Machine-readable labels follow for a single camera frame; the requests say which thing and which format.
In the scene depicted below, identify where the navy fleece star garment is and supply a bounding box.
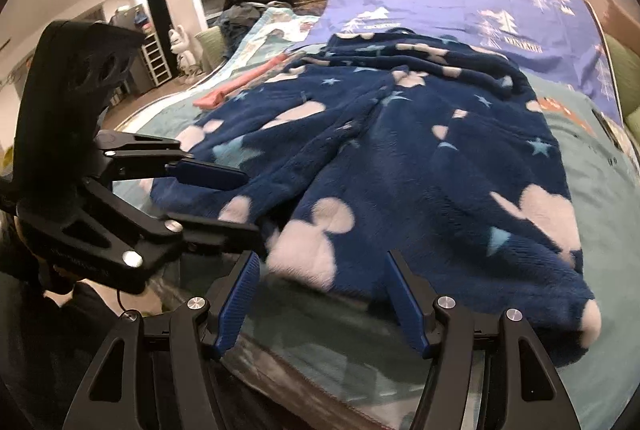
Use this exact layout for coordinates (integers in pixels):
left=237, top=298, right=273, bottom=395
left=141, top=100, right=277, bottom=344
left=150, top=31, right=601, bottom=366

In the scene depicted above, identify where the dark clothes pile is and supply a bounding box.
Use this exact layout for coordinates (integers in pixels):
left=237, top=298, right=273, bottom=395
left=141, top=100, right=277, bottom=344
left=213, top=0, right=293, bottom=59

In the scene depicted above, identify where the pink folded garment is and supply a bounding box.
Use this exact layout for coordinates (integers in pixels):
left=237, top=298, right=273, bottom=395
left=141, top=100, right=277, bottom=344
left=193, top=50, right=305, bottom=110

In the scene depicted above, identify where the white figurine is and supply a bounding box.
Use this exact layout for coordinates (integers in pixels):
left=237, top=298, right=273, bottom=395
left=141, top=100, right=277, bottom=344
left=168, top=24, right=200, bottom=84

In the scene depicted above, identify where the white ladder shelf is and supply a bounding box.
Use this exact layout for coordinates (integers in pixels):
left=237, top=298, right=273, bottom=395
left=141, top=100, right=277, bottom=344
left=141, top=32, right=172, bottom=86

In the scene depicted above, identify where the light printed quilt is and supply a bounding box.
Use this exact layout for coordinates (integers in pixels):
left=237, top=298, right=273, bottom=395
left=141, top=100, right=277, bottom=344
left=221, top=8, right=319, bottom=75

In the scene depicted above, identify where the teal printed bed blanket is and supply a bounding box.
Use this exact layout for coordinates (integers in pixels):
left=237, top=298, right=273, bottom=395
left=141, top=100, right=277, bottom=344
left=115, top=71, right=639, bottom=429

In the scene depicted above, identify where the green cushion near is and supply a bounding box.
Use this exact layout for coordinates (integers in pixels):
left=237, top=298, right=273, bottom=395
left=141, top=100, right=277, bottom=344
left=605, top=34, right=640, bottom=142

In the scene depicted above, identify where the purple tree print sheet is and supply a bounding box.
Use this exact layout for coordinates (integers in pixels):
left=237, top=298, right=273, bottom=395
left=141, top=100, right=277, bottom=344
left=307, top=0, right=623, bottom=122

